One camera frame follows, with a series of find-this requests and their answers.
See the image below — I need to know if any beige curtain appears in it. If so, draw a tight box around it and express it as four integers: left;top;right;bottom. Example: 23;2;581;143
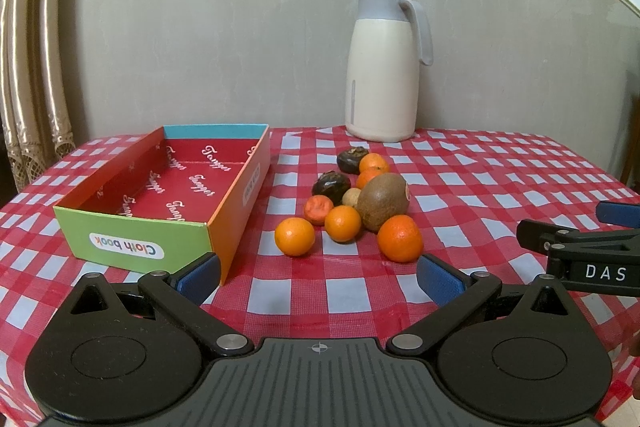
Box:
1;0;75;190

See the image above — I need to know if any colourful cardboard box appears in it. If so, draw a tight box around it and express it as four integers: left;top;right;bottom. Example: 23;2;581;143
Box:
54;124;270;275

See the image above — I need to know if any small orange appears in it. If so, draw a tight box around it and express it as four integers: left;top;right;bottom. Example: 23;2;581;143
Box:
324;205;362;243
359;153;390;172

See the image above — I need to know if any wrinkled reddish tangerine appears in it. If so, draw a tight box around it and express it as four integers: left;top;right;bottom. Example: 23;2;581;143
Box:
303;195;334;227

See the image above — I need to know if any red white checkered tablecloth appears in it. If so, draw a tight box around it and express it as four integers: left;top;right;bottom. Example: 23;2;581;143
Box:
1;127;638;426

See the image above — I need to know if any small tan longan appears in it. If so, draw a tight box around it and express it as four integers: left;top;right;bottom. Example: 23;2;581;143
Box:
342;187;361;208

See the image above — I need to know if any brown kiwi fruit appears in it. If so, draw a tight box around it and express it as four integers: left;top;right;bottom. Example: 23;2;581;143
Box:
356;172;410;232

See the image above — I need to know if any cream grey thermos jug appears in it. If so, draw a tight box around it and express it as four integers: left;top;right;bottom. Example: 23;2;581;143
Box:
345;0;434;142

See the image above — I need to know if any dark mangosteen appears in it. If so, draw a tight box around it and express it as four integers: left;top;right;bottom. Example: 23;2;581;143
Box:
311;170;352;206
336;146;370;174

